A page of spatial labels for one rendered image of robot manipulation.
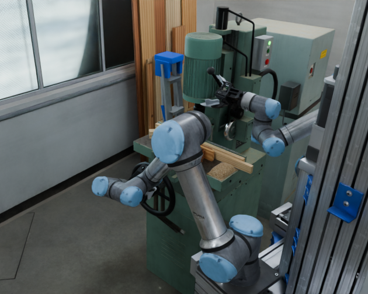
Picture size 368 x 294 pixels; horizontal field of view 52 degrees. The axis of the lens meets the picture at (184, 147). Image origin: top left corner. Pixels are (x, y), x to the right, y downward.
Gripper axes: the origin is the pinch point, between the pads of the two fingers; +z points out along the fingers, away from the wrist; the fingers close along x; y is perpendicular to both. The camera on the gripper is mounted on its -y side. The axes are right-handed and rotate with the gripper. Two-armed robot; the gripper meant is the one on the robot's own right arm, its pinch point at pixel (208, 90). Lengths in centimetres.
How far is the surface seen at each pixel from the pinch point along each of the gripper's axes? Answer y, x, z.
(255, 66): -24.3, -29.0, -1.3
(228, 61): -10.6, -21.1, 5.6
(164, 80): -68, -21, 85
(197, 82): -1.6, -2.5, 9.1
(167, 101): -80, -11, 83
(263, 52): -19.4, -35.0, -4.2
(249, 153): -66, 6, -2
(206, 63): 3.1, -10.8, 6.2
